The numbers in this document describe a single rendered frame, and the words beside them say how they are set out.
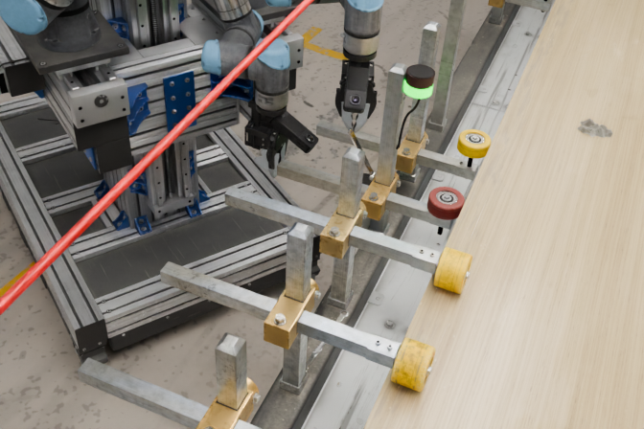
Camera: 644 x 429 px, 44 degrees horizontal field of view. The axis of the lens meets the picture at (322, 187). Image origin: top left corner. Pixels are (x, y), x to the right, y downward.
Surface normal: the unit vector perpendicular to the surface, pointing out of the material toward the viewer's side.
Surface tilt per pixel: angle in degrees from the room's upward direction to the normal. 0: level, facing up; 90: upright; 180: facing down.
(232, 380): 90
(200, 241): 0
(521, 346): 0
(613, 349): 0
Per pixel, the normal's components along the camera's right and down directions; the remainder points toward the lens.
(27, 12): -0.29, 0.67
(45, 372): 0.05, -0.77
